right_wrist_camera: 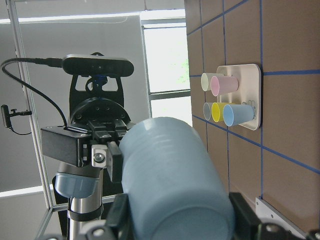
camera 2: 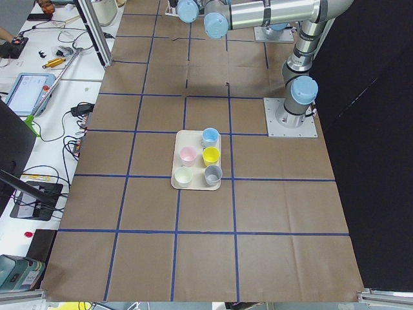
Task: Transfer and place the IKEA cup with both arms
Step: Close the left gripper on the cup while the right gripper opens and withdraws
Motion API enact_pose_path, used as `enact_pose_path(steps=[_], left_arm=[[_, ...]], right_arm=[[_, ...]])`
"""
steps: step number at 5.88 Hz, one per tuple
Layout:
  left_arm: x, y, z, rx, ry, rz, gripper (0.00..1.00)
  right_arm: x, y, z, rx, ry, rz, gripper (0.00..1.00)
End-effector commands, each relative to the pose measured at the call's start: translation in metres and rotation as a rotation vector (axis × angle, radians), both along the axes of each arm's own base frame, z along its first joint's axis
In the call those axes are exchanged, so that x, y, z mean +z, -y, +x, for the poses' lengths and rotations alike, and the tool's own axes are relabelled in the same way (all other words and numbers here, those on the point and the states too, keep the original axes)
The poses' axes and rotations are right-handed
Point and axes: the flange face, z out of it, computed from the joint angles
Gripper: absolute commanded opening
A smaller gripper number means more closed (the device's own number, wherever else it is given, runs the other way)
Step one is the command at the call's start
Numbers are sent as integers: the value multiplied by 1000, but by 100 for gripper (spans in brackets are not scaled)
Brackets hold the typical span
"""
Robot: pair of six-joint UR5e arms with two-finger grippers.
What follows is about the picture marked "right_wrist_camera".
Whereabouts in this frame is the pale green cup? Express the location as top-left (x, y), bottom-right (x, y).
top-left (200, 72), bottom-right (225, 92)

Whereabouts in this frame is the pale blue plastic cup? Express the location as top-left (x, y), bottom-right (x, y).
top-left (120, 117), bottom-right (235, 240)

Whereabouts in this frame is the yellow cup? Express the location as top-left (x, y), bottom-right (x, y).
top-left (211, 102), bottom-right (233, 123)

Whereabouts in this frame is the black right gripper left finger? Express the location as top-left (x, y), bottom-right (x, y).
top-left (106, 193), bottom-right (135, 240)

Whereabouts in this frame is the cream plastic tray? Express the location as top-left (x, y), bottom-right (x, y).
top-left (217, 63), bottom-right (262, 131)

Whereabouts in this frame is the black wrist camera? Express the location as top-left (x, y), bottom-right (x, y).
top-left (62, 54), bottom-right (134, 77)

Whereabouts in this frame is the black camera cable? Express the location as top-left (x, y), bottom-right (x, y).
top-left (0, 57), bottom-right (69, 127)

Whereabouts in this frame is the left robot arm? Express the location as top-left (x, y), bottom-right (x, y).
top-left (53, 97), bottom-right (131, 240)

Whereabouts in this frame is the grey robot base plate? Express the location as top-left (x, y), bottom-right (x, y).
top-left (255, 197), bottom-right (306, 240)

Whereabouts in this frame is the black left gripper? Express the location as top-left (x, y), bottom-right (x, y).
top-left (67, 97), bottom-right (135, 183)

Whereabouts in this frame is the pink cup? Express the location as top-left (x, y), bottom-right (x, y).
top-left (210, 76), bottom-right (239, 97)

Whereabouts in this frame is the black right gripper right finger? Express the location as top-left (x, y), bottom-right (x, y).
top-left (228, 192), bottom-right (260, 240)

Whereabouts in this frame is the grey cup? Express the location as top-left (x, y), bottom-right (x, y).
top-left (203, 102), bottom-right (213, 121)

